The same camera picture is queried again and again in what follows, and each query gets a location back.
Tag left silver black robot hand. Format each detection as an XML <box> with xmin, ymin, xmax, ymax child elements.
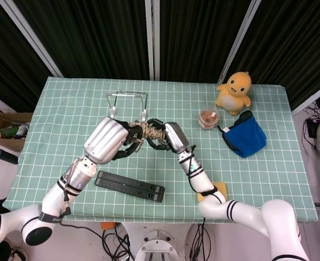
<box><xmin>83</xmin><ymin>116</ymin><xmax>146</xmax><ymax>165</ymax></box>

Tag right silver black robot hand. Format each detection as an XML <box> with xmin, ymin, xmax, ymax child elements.
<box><xmin>146</xmin><ymin>118</ymin><xmax>196</xmax><ymax>156</ymax></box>

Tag beige braided rope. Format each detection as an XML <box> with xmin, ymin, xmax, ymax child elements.
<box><xmin>127</xmin><ymin>121</ymin><xmax>167</xmax><ymax>146</ymax></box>

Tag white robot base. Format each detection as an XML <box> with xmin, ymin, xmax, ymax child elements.
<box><xmin>134</xmin><ymin>222</ymin><xmax>182</xmax><ymax>261</ymax></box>

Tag clear lidded food container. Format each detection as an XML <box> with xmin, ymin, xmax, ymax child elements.
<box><xmin>198</xmin><ymin>107</ymin><xmax>221</xmax><ymax>131</ymax></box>

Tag black folding stand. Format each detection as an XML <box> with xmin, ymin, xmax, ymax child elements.
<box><xmin>94</xmin><ymin>170</ymin><xmax>166</xmax><ymax>203</ymax></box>

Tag yellow sponge square hole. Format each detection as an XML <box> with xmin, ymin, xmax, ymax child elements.
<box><xmin>197</xmin><ymin>182</ymin><xmax>228</xmax><ymax>203</ymax></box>

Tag blue cloth bag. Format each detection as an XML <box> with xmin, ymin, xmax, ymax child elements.
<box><xmin>218</xmin><ymin>110</ymin><xmax>267</xmax><ymax>158</ymax></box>

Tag yellow plush toy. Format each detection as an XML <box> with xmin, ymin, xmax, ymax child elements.
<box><xmin>216</xmin><ymin>71</ymin><xmax>252</xmax><ymax>116</ymax></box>

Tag green checkered tablecloth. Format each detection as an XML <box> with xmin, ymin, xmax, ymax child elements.
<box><xmin>2</xmin><ymin>76</ymin><xmax>318</xmax><ymax>224</ymax></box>

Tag cardboard box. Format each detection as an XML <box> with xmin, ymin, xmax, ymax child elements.
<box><xmin>0</xmin><ymin>102</ymin><xmax>33</xmax><ymax>153</ymax></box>

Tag black cylinder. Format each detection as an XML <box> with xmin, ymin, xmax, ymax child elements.
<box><xmin>0</xmin><ymin>148</ymin><xmax>19</xmax><ymax>165</ymax></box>

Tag black curtain panel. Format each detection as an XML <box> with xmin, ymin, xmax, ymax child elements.
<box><xmin>12</xmin><ymin>0</ymin><xmax>151</xmax><ymax>80</ymax></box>
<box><xmin>159</xmin><ymin>0</ymin><xmax>249</xmax><ymax>82</ymax></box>
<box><xmin>0</xmin><ymin>0</ymin><xmax>54</xmax><ymax>112</ymax></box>
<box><xmin>227</xmin><ymin>0</ymin><xmax>320</xmax><ymax>111</ymax></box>

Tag metal wire stand white feet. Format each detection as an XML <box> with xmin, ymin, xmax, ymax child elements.
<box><xmin>106</xmin><ymin>91</ymin><xmax>149</xmax><ymax>123</ymax></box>

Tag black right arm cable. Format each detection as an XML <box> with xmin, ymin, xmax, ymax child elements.
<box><xmin>184</xmin><ymin>145</ymin><xmax>204</xmax><ymax>191</ymax></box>

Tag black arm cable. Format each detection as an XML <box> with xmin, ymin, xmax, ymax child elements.
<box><xmin>184</xmin><ymin>145</ymin><xmax>204</xmax><ymax>191</ymax></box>
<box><xmin>59</xmin><ymin>173</ymin><xmax>109</xmax><ymax>245</ymax></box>

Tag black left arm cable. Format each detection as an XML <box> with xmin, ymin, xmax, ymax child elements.
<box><xmin>59</xmin><ymin>173</ymin><xmax>109</xmax><ymax>245</ymax></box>

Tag black floor cable tangle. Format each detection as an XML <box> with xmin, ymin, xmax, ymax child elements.
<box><xmin>102</xmin><ymin>225</ymin><xmax>135</xmax><ymax>261</ymax></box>

